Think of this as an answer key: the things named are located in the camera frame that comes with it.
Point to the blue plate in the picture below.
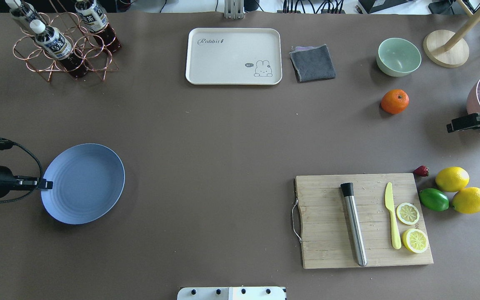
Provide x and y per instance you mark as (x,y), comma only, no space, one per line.
(88,180)

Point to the yellow lemon upper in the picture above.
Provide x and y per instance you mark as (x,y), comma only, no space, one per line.
(452,179)

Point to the yellow lemon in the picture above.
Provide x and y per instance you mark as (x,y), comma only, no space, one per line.
(467,200)
(452,179)

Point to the wooden stand round base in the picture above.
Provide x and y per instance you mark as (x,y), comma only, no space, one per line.
(449,49)

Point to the yellow lemon lower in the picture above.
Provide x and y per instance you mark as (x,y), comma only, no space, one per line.
(467,200)

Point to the red strawberry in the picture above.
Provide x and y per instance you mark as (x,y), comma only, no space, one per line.
(421,171)

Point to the orange mandarin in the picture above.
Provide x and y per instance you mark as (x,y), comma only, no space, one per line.
(395,101)

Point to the green lime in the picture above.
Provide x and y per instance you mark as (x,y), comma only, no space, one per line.
(434,199)

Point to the mint green bowl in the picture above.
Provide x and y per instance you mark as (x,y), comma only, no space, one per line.
(398,57)

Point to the lemon half upper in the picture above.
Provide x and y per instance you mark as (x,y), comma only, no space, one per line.
(407,213)

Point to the lemon half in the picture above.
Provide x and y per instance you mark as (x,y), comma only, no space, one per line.
(407,213)
(415,240)

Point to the yellow plastic knife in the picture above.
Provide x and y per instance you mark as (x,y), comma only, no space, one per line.
(389,205)

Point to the tea bottle front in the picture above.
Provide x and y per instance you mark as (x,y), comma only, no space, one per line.
(59,48)

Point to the tea bottle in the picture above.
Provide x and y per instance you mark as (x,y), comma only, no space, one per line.
(59,48)
(96,22)
(23,13)

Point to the lemon half lower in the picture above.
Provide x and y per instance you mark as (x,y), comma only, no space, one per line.
(415,240)

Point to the steel muddler black tip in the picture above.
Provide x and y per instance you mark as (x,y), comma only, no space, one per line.
(354,223)

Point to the tea bottle left back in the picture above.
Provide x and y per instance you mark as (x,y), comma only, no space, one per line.
(23,13)

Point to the tea bottle right back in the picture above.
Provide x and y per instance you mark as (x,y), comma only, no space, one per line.
(96,22)

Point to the grey folded cloth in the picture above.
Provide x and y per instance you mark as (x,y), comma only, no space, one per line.
(312,63)

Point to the wooden cutting board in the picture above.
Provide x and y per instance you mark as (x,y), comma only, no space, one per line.
(326,239)

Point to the cream rabbit tray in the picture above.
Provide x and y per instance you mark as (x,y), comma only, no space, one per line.
(234,56)

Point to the copper wire bottle rack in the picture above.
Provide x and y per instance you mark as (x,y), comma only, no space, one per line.
(97,60)

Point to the white bracket bottom edge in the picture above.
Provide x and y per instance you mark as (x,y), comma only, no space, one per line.
(233,293)

